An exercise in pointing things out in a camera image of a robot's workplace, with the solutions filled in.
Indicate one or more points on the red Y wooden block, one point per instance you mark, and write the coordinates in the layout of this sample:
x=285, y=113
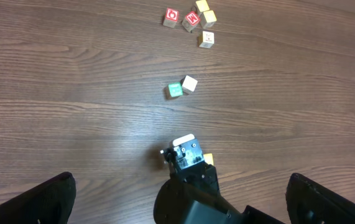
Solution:
x=209, y=159

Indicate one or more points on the blue X wooden block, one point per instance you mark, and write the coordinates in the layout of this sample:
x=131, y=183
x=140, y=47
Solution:
x=206, y=39

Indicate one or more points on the red apple picture block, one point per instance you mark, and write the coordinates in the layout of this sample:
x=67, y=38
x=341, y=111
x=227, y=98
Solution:
x=171, y=17

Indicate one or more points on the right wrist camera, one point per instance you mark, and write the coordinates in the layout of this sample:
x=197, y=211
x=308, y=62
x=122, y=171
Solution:
x=183, y=139

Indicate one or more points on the yellow wooden block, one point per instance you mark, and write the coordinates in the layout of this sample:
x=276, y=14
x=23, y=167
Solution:
x=208, y=19
x=202, y=6

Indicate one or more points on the yellow rear wooden block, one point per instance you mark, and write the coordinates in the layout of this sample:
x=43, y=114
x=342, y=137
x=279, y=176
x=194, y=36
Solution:
x=202, y=6

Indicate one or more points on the green letter B block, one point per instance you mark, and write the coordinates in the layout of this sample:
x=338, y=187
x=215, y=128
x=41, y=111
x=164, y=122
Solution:
x=173, y=90

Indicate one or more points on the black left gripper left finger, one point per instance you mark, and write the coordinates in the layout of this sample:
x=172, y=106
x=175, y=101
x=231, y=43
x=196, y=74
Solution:
x=49, y=202

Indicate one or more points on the yellow front wooden block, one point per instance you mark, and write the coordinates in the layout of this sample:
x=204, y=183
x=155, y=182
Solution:
x=208, y=19

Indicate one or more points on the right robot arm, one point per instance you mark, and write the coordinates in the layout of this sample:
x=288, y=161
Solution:
x=192, y=194

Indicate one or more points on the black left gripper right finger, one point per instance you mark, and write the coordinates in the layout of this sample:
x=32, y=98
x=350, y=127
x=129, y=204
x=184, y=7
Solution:
x=310, y=202

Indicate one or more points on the red letter M block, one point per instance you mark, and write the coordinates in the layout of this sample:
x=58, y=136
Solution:
x=190, y=21

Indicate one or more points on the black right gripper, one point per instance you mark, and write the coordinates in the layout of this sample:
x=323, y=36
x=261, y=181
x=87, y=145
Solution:
x=187, y=164

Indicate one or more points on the red letter wooden block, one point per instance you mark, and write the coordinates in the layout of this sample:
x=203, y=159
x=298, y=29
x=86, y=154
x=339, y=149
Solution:
x=188, y=84

